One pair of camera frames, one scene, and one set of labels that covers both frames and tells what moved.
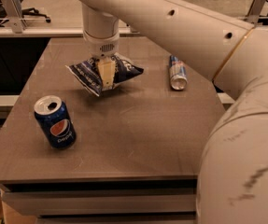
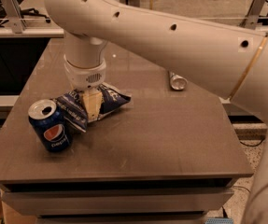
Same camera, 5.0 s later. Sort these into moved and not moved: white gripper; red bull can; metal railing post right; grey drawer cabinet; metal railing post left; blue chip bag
Moved: blue chip bag; white gripper
Not moved: metal railing post left; metal railing post right; grey drawer cabinet; red bull can
